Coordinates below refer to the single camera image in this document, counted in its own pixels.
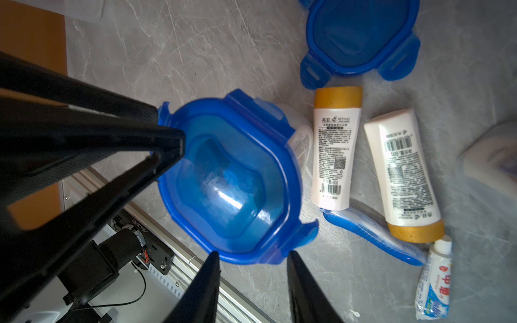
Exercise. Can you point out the aluminium front rail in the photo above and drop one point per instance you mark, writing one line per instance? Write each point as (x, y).
(184, 266)

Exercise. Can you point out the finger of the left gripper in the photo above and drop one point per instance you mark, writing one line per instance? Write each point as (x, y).
(102, 162)
(27, 78)

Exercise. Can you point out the blue lid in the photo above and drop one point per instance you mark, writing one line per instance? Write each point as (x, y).
(352, 37)
(238, 189)

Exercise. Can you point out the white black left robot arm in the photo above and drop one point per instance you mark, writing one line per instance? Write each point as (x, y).
(95, 267)

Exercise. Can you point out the toothpaste tube right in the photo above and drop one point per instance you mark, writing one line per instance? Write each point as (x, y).
(433, 291)

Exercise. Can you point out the white bottle orange cap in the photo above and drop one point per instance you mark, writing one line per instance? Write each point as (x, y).
(337, 114)
(410, 205)

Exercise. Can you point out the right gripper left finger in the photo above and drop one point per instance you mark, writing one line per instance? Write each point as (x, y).
(200, 301)

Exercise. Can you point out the clear plastic container back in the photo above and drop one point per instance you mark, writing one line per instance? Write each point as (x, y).
(302, 140)

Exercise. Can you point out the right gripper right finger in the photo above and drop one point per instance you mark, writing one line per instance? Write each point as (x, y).
(307, 301)

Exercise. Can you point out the blue toothbrush middle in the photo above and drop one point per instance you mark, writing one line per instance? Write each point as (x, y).
(370, 225)

